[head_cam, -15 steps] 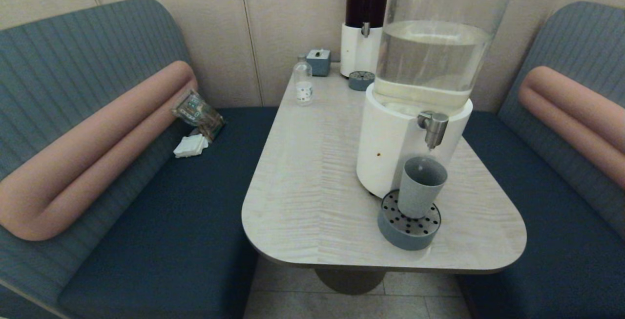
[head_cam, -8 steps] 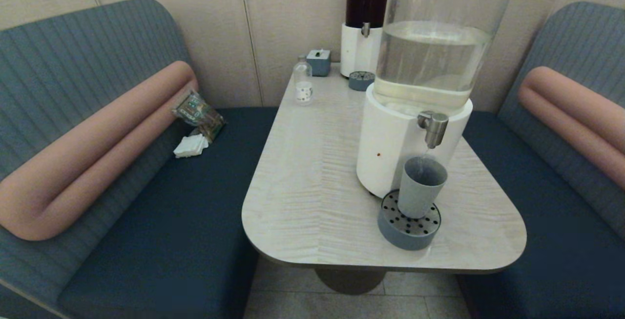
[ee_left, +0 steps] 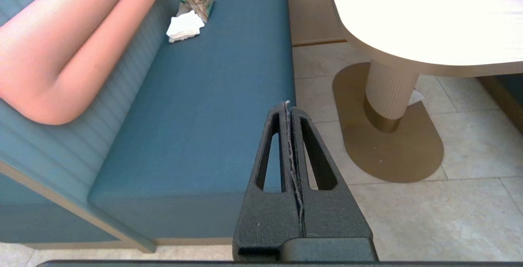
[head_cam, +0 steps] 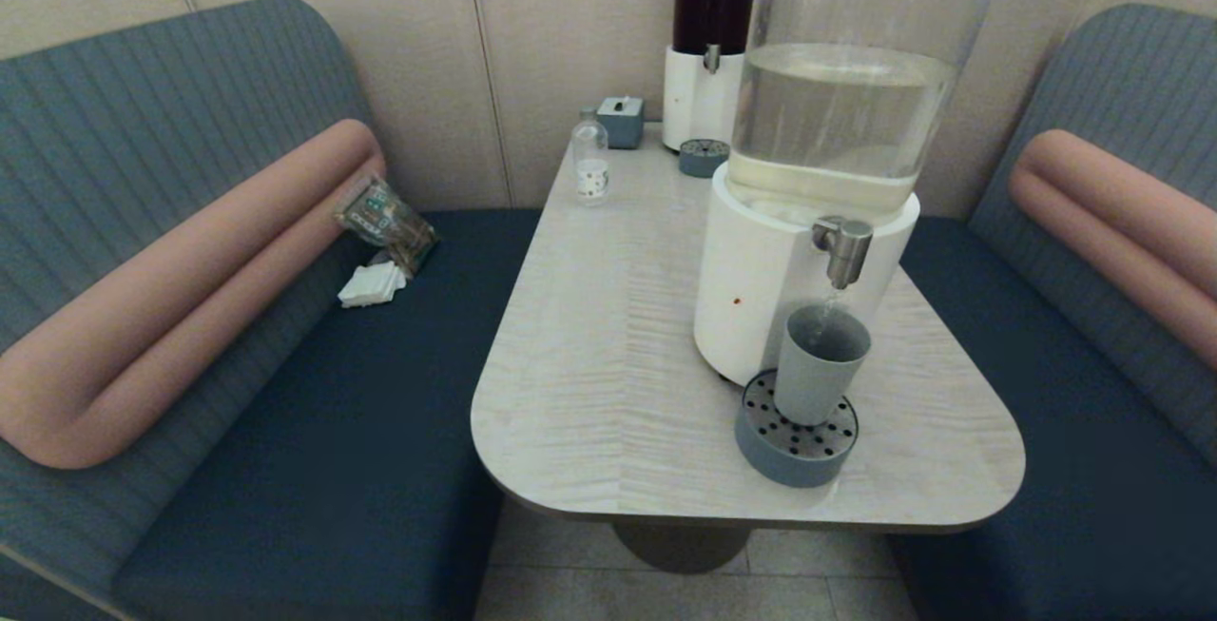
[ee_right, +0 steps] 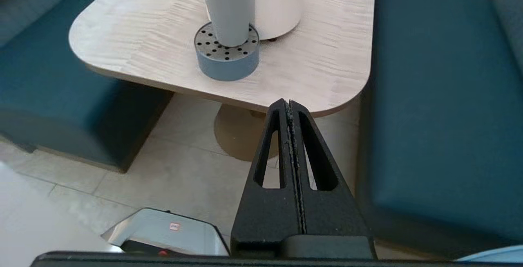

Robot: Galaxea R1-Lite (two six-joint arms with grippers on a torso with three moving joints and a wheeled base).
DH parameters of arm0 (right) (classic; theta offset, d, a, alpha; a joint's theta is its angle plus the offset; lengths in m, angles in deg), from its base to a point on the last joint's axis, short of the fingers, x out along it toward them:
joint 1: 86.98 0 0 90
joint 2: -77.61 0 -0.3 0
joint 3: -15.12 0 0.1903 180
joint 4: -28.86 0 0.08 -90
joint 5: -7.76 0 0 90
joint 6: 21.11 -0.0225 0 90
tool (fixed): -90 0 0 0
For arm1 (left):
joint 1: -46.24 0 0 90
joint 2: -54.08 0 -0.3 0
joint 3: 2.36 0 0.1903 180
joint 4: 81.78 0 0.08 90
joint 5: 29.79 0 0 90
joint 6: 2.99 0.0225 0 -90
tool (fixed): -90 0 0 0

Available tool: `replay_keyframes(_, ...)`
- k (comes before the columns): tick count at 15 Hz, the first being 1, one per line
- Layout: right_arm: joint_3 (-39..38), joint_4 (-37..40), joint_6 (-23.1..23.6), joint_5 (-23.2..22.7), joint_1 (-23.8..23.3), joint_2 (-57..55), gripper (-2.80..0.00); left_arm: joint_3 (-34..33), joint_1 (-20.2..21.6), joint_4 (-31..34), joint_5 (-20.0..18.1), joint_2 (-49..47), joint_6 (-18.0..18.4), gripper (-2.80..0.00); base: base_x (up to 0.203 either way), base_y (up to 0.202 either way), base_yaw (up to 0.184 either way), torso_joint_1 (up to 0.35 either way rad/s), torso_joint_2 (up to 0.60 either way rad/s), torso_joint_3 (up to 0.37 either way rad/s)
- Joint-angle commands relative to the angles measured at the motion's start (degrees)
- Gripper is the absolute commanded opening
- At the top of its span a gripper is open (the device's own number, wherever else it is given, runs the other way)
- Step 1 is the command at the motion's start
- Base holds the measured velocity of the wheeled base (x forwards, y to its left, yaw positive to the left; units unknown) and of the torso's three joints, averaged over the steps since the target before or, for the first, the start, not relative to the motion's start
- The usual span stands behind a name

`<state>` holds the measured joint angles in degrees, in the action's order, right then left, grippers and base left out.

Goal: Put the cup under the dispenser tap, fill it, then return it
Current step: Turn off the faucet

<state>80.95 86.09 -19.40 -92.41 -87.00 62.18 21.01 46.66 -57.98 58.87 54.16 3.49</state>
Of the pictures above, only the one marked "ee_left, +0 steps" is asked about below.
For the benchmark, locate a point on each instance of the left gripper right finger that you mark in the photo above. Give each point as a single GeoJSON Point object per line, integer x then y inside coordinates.
{"type": "Point", "coordinates": [331, 214]}

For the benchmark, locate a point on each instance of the pink bolster beside snack packet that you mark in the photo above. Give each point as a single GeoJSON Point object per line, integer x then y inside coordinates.
{"type": "Point", "coordinates": [61, 46]}

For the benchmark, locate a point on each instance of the blue sofa with snack packet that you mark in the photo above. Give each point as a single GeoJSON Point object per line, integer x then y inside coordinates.
{"type": "Point", "coordinates": [196, 115]}

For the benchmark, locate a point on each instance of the white folded napkins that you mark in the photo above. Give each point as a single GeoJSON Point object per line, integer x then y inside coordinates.
{"type": "Point", "coordinates": [184, 25]}

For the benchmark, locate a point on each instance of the beige gold table pedestal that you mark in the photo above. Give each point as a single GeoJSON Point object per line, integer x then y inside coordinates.
{"type": "Point", "coordinates": [388, 148]}

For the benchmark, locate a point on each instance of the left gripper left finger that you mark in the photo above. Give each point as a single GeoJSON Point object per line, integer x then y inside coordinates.
{"type": "Point", "coordinates": [265, 222]}

